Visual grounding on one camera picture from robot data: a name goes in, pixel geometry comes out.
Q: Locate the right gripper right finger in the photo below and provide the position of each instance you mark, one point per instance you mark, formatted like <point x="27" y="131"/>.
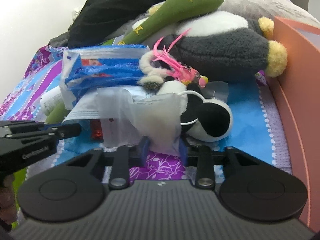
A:
<point x="200" y="157"/>

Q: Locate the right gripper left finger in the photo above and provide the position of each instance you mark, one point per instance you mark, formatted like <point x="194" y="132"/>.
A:
<point x="124" y="158"/>

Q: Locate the clear bag with cotton pad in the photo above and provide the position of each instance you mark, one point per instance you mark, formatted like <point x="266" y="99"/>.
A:
<point x="159" y="122"/>

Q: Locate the small panda plush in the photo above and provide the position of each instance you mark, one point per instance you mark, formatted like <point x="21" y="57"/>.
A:
<point x="203" y="118"/>

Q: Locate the pink feather toy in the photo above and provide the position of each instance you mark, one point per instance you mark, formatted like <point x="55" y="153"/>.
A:
<point x="181" y="72"/>

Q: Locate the blue plastic snack bag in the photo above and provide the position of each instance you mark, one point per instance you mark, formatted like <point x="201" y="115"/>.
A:
<point x="98" y="66"/>

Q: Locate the person's left hand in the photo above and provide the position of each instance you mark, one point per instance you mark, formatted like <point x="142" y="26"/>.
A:
<point x="7" y="201"/>

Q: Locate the white cosmetic tube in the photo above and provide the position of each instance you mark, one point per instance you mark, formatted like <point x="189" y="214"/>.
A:
<point x="50" y="99"/>

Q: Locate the colourful striped bedsheet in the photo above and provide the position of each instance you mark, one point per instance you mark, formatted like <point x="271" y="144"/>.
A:
<point x="257" y="126"/>

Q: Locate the white face mask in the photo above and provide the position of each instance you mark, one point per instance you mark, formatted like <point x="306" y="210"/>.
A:
<point x="82" y="109"/>

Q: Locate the grey white penguin plush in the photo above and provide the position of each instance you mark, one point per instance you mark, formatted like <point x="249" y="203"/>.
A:
<point x="224" y="46"/>

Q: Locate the orange cardboard box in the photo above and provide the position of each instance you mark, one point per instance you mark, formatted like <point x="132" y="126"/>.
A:
<point x="296" y="93"/>

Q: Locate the black clothing pile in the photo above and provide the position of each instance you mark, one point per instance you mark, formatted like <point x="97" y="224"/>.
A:
<point x="100" y="18"/>

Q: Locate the green plush massage stick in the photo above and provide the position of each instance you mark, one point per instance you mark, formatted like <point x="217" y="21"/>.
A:
<point x="171" y="11"/>

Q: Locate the grey duvet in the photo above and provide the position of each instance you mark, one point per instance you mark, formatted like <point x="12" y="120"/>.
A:
<point x="247" y="8"/>

